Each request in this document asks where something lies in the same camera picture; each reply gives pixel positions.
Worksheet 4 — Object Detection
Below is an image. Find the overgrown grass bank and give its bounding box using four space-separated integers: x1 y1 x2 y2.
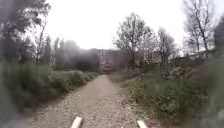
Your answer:
107 56 224 128

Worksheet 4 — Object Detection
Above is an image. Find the row of trees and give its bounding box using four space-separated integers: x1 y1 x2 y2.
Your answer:
0 0 101 72
112 0 224 73

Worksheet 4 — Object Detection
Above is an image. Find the large apartment building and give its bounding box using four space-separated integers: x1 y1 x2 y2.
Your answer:
89 48 134 72

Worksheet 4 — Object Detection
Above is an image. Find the grass verge with weeds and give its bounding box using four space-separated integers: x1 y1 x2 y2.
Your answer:
0 62 101 128

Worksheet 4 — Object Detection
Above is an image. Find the gravel dirt path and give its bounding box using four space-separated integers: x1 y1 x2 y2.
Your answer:
19 74 148 128

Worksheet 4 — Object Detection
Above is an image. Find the robot's own part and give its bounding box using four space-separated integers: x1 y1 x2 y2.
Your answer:
70 116 83 128
137 119 149 128

